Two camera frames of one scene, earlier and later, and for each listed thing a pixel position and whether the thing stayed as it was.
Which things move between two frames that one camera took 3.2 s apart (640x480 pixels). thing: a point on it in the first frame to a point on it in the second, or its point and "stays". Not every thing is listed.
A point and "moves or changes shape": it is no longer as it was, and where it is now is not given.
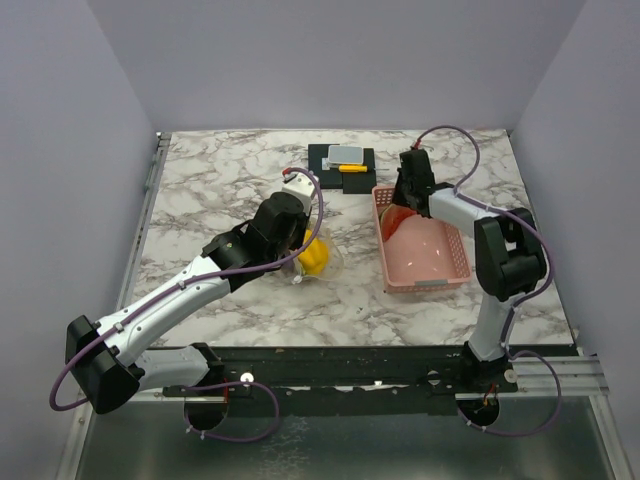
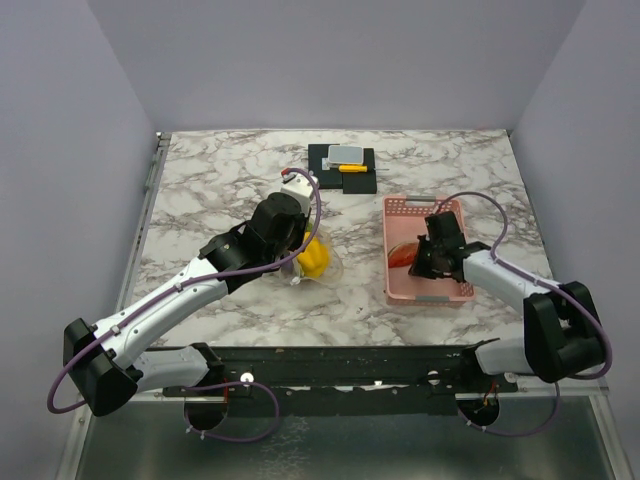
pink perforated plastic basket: (423, 253) moves or changes shape
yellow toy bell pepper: (314, 258) stays
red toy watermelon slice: (391, 216) to (402, 254)
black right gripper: (398, 198) to (419, 267)
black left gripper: (303, 225) stays
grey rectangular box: (345, 154) stays
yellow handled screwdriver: (358, 169) stays
